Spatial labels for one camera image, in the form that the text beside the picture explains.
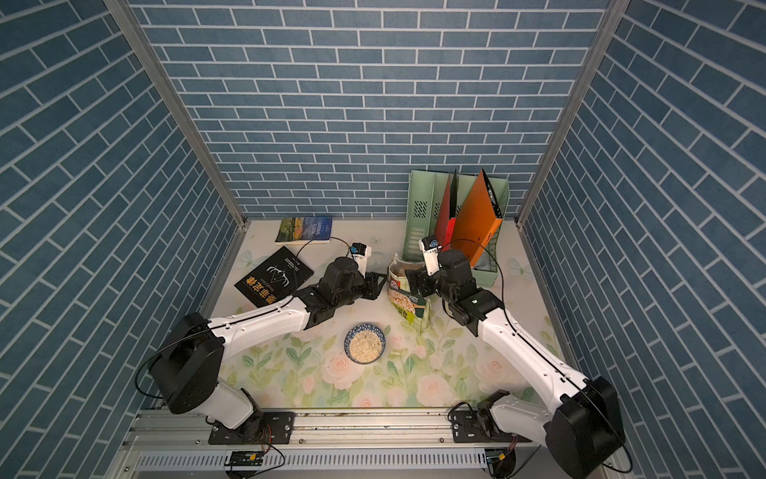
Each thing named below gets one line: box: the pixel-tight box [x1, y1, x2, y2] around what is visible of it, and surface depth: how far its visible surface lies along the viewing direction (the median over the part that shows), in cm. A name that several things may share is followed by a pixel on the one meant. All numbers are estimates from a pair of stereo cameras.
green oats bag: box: [386, 253, 432, 323], surface depth 85 cm
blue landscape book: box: [275, 215, 334, 245], surface depth 118 cm
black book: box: [233, 245, 315, 309], surface depth 101 cm
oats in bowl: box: [349, 330, 383, 363], surface depth 84 cm
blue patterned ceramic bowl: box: [343, 323, 386, 365], surface depth 86 cm
